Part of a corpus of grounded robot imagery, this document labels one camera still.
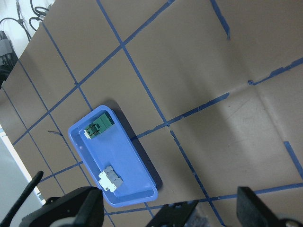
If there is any green terminal block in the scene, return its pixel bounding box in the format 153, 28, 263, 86
84, 112, 115, 139

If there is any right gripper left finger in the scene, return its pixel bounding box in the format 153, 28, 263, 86
73, 188, 104, 227

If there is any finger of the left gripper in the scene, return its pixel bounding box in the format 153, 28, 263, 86
146, 200, 198, 227

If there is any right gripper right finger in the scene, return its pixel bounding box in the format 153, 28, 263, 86
236, 186, 284, 227

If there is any blue plastic tray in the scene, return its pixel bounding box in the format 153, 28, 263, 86
68, 105, 158, 208

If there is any white circuit breaker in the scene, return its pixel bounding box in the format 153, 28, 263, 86
98, 166, 123, 192

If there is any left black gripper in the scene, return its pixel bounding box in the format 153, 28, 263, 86
20, 186, 95, 227

